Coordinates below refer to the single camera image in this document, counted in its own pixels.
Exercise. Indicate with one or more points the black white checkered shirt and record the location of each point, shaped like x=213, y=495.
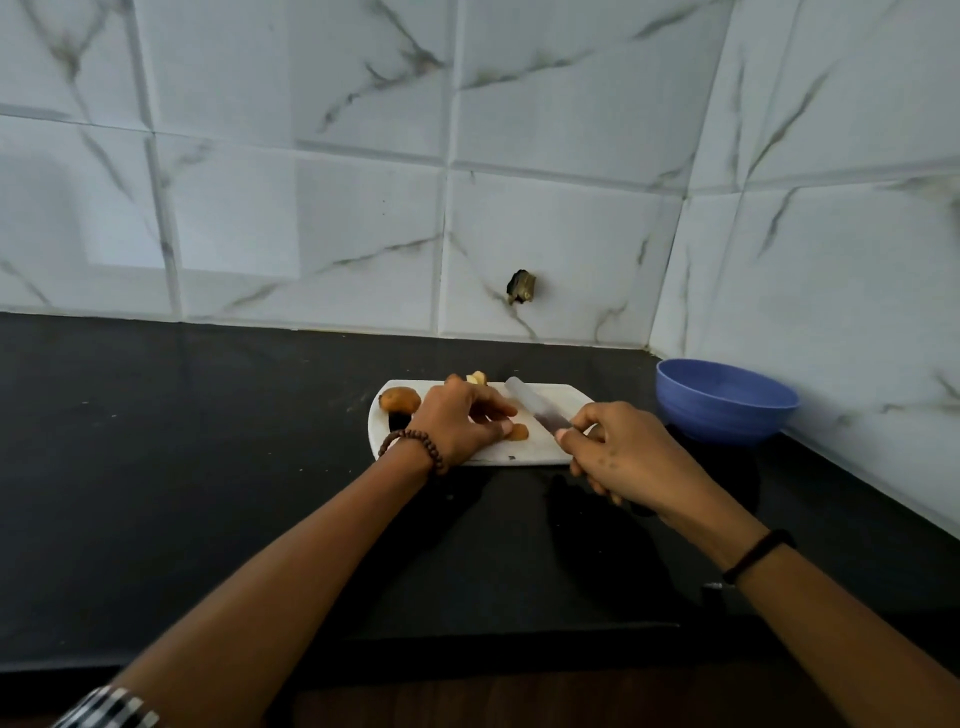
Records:
x=105, y=709

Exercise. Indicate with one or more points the person's left hand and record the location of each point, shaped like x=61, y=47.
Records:
x=457, y=420

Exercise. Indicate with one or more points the whole brown potato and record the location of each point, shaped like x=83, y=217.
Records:
x=400, y=400

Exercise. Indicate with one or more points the person's left forearm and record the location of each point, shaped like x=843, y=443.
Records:
x=285, y=592

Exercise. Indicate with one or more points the steel kitchen knife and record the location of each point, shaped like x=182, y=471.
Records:
x=536, y=405

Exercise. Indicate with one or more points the blue plastic bowl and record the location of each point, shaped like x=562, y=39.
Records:
x=720, y=405

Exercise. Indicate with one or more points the black wristband with charm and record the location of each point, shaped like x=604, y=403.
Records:
x=757, y=555

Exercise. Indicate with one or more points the brown potato piece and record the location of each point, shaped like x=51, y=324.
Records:
x=517, y=432

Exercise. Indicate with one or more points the dark wooden cabinet door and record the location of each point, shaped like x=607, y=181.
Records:
x=562, y=697

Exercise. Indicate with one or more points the cut potato half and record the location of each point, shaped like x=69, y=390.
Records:
x=477, y=379

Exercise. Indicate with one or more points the person's right forearm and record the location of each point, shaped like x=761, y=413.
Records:
x=862, y=645

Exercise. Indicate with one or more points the person's right hand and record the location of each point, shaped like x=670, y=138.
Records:
x=645, y=465

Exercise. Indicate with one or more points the brown wall pipe stub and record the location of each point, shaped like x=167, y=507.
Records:
x=521, y=287

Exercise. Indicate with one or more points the white cutting board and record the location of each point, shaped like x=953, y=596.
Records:
x=547, y=450

